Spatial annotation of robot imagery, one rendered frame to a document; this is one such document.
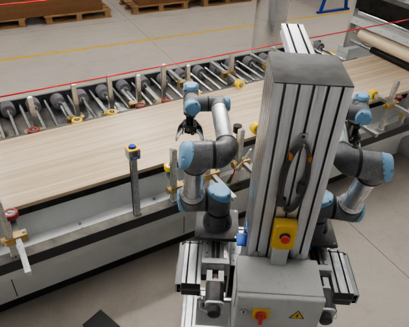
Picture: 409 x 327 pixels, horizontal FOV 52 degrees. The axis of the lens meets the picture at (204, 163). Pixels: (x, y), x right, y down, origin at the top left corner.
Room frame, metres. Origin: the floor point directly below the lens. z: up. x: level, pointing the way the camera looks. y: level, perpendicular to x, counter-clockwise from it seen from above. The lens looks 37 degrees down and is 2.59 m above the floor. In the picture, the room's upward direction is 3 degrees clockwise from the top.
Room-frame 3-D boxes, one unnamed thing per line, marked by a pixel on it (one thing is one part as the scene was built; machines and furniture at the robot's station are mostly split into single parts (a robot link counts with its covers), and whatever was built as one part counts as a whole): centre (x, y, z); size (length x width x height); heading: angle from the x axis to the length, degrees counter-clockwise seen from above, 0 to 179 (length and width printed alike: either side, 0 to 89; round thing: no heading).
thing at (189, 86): (1.88, 0.09, 1.62); 0.09 x 0.08 x 0.11; 6
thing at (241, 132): (2.35, -0.23, 0.89); 0.04 x 0.04 x 0.48; 32
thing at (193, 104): (1.78, 0.06, 1.61); 0.11 x 0.11 x 0.08; 6
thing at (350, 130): (1.86, -0.75, 1.46); 0.09 x 0.08 x 0.12; 179
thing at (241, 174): (2.32, -0.22, 0.75); 0.26 x 0.01 x 0.10; 122
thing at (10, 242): (1.58, 1.03, 0.83); 0.14 x 0.06 x 0.05; 122
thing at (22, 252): (1.53, 0.98, 0.83); 0.44 x 0.03 x 0.04; 32
